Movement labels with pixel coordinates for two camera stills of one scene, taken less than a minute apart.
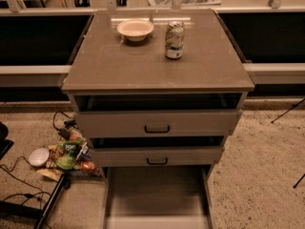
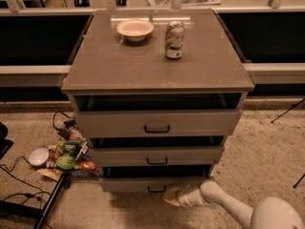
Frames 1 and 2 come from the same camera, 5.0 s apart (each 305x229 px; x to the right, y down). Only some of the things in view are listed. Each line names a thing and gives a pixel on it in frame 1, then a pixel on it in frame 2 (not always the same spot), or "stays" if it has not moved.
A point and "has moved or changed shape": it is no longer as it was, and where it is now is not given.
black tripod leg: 298,181 stays
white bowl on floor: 39,156 stays
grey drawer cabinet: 156,92 stays
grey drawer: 157,197 has moved or changed shape
